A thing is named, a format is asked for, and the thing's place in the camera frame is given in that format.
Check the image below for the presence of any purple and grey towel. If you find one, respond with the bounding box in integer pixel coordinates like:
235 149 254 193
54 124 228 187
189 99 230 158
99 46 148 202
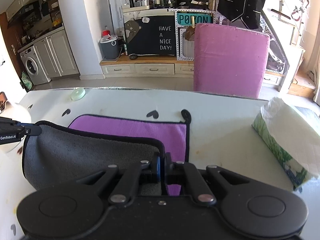
22 109 191 190

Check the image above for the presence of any white cat ceramic holder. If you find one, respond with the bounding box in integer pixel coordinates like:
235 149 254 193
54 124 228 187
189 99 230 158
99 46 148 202
1 101 31 153

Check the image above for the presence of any brown card in holder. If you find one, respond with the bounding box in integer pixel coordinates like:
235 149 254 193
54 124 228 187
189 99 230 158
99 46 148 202
0 92 8 113

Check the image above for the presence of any small green round dish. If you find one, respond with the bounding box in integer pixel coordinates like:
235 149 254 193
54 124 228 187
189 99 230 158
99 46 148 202
71 88 86 101

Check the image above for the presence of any washing machine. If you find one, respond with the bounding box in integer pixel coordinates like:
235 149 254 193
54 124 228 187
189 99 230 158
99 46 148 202
20 46 51 86

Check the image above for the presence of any green tissue pack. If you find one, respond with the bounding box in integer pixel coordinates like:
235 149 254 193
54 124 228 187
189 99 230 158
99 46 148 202
252 97 319 189

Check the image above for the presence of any grey trash bin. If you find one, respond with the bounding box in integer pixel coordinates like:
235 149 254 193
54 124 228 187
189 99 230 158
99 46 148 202
100 29 120 60

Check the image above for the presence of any low white drawer bench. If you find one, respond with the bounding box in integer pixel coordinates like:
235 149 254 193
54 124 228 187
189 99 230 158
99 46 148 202
100 55 194 77

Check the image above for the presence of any pink chair back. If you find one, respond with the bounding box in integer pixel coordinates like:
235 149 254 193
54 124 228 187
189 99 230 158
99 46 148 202
193 23 270 99

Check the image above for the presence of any black have a nice day cabinet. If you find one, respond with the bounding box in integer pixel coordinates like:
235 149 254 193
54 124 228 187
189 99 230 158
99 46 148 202
124 15 176 56

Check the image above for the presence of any teal poison sign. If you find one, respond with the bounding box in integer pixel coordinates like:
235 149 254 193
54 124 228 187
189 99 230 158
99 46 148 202
177 12 213 26

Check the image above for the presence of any black vest on hanger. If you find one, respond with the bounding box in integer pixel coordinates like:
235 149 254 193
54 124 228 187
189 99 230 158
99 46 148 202
217 0 265 29

